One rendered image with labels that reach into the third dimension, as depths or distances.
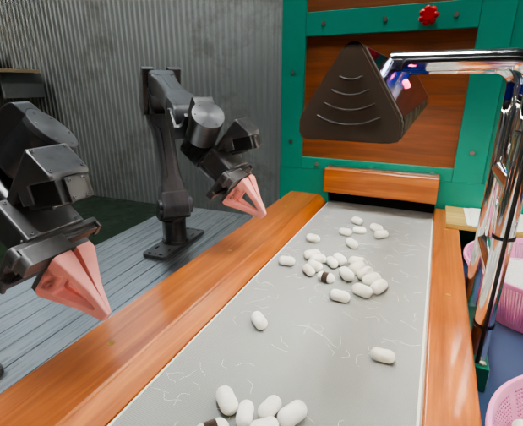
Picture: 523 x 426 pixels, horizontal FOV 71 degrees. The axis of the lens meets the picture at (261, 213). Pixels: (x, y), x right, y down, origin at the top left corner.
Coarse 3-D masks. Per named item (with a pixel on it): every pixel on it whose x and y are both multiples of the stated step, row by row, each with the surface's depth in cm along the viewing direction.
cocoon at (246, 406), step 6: (246, 402) 40; (252, 402) 40; (240, 408) 39; (246, 408) 39; (252, 408) 40; (240, 414) 39; (246, 414) 39; (252, 414) 39; (240, 420) 38; (246, 420) 38; (252, 420) 39
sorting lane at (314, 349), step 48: (336, 240) 86; (384, 240) 86; (288, 288) 66; (336, 288) 66; (240, 336) 53; (288, 336) 53; (336, 336) 53; (384, 336) 53; (192, 384) 45; (240, 384) 45; (288, 384) 45; (336, 384) 45; (384, 384) 45
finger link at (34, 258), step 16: (48, 240) 37; (64, 240) 38; (80, 240) 39; (32, 256) 35; (48, 256) 36; (80, 256) 38; (16, 272) 35; (32, 272) 35; (96, 272) 39; (96, 288) 38
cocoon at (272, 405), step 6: (270, 396) 41; (276, 396) 41; (264, 402) 40; (270, 402) 40; (276, 402) 40; (264, 408) 39; (270, 408) 39; (276, 408) 40; (264, 414) 39; (270, 414) 39
